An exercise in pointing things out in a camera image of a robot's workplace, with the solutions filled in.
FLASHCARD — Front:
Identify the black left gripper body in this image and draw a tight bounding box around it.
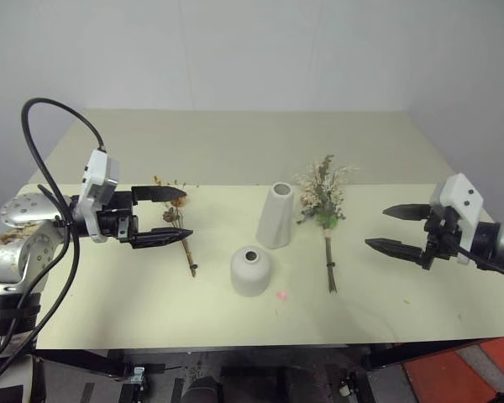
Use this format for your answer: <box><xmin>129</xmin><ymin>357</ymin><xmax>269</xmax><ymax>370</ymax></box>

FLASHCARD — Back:
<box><xmin>96</xmin><ymin>191</ymin><xmax>139</xmax><ymax>249</ymax></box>

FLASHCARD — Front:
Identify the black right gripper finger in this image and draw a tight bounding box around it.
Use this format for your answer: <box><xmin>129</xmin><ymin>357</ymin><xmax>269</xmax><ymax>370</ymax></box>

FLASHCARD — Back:
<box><xmin>364</xmin><ymin>237</ymin><xmax>430</xmax><ymax>266</ymax></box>
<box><xmin>381</xmin><ymin>203</ymin><xmax>432</xmax><ymax>222</ymax></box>

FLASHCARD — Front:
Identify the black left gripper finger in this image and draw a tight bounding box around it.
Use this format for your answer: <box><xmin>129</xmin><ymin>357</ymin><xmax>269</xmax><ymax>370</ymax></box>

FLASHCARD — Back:
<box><xmin>129</xmin><ymin>228</ymin><xmax>195</xmax><ymax>250</ymax></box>
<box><xmin>130</xmin><ymin>185</ymin><xmax>189</xmax><ymax>207</ymax></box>

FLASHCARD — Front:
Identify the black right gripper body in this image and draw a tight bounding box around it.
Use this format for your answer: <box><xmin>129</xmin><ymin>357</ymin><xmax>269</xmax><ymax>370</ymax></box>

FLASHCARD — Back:
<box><xmin>419</xmin><ymin>207</ymin><xmax>468</xmax><ymax>270</ymax></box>

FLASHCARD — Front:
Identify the short white ceramic vase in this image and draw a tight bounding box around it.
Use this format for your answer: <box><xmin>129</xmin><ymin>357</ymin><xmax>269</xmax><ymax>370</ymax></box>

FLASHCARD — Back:
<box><xmin>229</xmin><ymin>245</ymin><xmax>272</xmax><ymax>298</ymax></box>

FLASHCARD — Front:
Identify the tall white ceramic vase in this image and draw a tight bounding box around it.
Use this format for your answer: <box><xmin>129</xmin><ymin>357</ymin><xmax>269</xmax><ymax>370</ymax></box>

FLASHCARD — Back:
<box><xmin>255</xmin><ymin>181</ymin><xmax>297</xmax><ymax>250</ymax></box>

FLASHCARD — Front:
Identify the dried brown flower stem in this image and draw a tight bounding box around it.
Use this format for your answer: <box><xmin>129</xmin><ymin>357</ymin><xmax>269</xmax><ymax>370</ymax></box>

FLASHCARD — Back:
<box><xmin>151</xmin><ymin>175</ymin><xmax>201</xmax><ymax>280</ymax></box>

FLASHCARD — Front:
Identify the dried green white flower bouquet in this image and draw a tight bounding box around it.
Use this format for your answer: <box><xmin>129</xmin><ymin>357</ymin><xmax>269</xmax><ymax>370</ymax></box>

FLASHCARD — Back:
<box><xmin>292</xmin><ymin>154</ymin><xmax>361</xmax><ymax>294</ymax></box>

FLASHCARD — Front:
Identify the orange floor mat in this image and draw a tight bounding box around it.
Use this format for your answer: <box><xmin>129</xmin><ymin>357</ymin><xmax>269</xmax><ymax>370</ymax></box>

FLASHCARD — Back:
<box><xmin>402</xmin><ymin>335</ymin><xmax>504</xmax><ymax>403</ymax></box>

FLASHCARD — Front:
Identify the dark rounded cylinder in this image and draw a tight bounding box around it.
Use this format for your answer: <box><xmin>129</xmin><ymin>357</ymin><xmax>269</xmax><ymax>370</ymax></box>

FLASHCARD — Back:
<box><xmin>183</xmin><ymin>374</ymin><xmax>222</xmax><ymax>403</ymax></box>

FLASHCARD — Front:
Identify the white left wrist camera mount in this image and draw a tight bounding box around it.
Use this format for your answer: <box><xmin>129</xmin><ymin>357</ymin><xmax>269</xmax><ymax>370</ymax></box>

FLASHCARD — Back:
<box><xmin>76</xmin><ymin>148</ymin><xmax>121</xmax><ymax>244</ymax></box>

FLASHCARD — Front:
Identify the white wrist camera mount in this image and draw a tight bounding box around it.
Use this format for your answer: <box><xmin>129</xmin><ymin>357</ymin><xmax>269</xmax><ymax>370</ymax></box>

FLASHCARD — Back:
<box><xmin>428</xmin><ymin>172</ymin><xmax>485</xmax><ymax>264</ymax></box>
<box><xmin>76</xmin><ymin>148</ymin><xmax>121</xmax><ymax>244</ymax></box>

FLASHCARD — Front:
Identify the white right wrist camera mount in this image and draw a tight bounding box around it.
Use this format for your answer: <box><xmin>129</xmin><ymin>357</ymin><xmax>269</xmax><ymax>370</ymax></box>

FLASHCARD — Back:
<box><xmin>428</xmin><ymin>172</ymin><xmax>485</xmax><ymax>264</ymax></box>

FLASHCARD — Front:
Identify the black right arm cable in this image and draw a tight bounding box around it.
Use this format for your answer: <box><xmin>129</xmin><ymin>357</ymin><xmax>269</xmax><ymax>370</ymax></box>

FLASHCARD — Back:
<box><xmin>456</xmin><ymin>246</ymin><xmax>504</xmax><ymax>283</ymax></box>

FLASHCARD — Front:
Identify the black table frame bar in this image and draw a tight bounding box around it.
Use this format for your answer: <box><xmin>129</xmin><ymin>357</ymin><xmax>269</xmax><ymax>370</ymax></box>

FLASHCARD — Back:
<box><xmin>36</xmin><ymin>348</ymin><xmax>170</xmax><ymax>381</ymax></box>
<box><xmin>364</xmin><ymin>338</ymin><xmax>486</xmax><ymax>371</ymax></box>

